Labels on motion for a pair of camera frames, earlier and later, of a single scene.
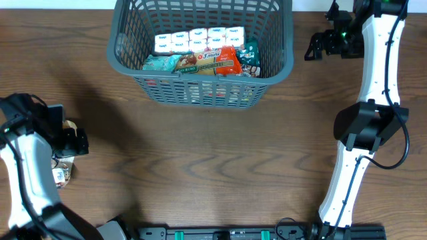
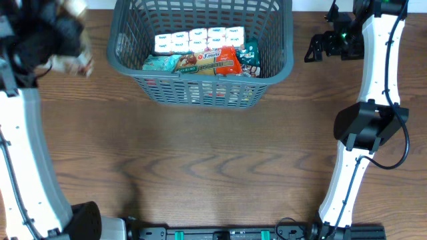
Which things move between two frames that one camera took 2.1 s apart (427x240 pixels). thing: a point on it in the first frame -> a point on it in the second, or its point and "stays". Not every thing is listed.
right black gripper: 321,43 stays
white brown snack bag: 62,167 -> 79,65
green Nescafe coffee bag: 249,54 stays
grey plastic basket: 134,23 stays
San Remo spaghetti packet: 224,61 stays
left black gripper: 79,143 -> 62,41
